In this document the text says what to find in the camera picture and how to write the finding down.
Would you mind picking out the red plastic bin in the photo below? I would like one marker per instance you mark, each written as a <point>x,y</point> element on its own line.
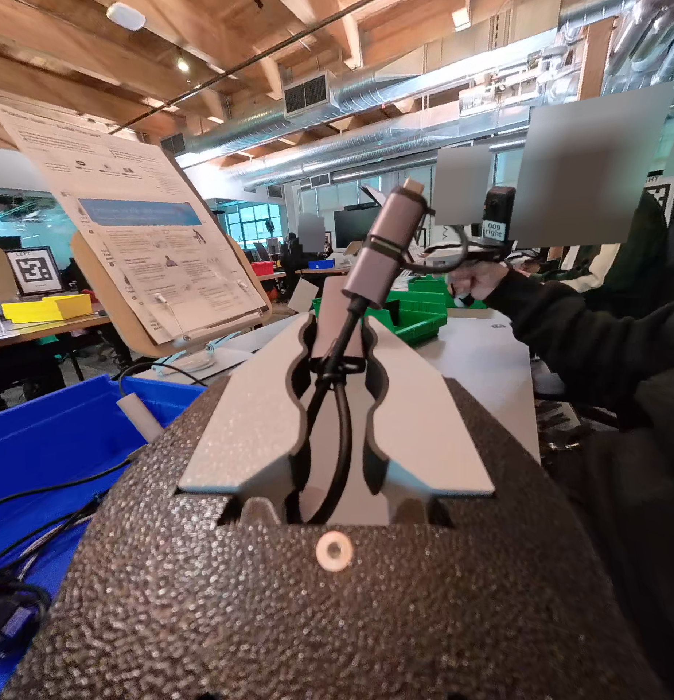
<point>262,268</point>

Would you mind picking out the green divided plastic bin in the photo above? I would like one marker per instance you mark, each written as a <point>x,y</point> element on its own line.
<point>419,325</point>

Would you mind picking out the person's right hand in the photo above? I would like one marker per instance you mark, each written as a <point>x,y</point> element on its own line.
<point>476,284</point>

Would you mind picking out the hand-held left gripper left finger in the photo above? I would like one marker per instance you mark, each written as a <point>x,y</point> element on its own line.
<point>244,426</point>

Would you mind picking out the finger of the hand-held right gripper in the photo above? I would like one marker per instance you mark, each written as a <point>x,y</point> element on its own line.
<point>446,251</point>

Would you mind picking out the blue plastic bin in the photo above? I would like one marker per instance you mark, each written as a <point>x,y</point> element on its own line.
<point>41,437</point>

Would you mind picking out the grey desk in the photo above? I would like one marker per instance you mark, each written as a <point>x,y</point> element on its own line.
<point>479,361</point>

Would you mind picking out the small blue background bin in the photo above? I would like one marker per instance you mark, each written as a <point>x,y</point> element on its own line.
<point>320,264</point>

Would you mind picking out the person's right forearm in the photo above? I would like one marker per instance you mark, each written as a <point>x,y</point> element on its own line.
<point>577,328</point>

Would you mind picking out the white instruction sheet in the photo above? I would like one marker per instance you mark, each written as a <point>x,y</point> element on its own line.
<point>69,164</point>

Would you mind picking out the yellow plastic bin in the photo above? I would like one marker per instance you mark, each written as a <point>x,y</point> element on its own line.
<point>47,307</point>

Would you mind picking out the grey plug adapter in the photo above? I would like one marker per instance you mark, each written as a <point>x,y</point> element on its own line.
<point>394,219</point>

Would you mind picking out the black white marker board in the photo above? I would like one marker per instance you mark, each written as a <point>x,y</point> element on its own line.
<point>662,197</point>
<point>33,270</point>

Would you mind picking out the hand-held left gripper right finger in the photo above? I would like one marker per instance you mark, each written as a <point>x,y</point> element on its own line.
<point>424,432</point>

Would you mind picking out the ceiling vent unit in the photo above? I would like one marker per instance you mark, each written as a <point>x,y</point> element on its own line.
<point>309,93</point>

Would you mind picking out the black computer monitor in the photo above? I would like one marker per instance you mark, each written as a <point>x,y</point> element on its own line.
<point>356,227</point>

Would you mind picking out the silver air duct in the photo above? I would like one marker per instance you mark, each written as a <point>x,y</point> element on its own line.
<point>424,71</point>

